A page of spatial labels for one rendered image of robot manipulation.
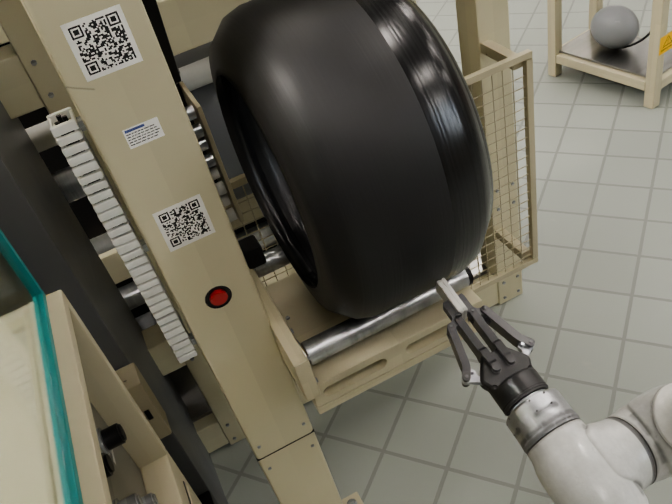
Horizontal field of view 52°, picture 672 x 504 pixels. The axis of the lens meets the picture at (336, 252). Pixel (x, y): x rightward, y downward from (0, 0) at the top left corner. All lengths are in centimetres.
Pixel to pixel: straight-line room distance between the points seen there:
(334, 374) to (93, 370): 42
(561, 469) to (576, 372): 133
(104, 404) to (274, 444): 48
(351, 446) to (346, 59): 146
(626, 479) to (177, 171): 73
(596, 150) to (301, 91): 237
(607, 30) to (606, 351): 172
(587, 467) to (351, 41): 64
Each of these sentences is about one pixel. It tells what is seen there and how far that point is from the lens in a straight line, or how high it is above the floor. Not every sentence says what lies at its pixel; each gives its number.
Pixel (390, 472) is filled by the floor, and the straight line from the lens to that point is 213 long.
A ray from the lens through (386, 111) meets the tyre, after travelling 94.
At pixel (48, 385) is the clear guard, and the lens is 81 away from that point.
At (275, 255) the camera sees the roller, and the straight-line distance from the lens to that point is 142.
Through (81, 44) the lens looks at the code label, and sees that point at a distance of 93.
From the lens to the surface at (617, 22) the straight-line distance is 355.
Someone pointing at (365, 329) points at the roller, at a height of 91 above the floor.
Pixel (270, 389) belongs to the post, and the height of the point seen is 80.
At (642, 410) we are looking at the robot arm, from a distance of 105.
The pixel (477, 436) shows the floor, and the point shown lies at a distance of 216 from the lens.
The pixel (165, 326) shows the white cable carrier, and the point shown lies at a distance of 118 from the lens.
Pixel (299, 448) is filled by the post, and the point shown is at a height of 59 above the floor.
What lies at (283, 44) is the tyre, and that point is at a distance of 98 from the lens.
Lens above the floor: 181
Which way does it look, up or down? 40 degrees down
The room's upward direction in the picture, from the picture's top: 16 degrees counter-clockwise
